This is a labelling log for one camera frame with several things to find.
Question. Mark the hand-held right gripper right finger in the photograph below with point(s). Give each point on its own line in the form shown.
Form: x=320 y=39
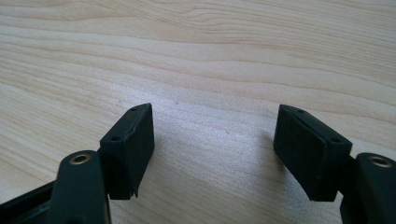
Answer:
x=306 y=152

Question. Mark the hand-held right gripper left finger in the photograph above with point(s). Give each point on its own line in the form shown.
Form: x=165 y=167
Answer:
x=130 y=155

